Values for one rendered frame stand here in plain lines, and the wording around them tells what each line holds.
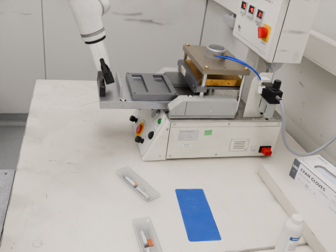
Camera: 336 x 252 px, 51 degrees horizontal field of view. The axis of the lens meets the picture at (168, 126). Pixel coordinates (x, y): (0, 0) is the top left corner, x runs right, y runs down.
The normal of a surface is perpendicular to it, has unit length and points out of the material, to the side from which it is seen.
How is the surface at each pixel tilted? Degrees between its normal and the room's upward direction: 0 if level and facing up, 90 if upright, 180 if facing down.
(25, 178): 0
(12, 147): 0
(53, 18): 90
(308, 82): 90
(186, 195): 0
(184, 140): 90
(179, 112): 90
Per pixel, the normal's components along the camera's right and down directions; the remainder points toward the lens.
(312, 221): 0.12, -0.86
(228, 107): 0.22, 0.50
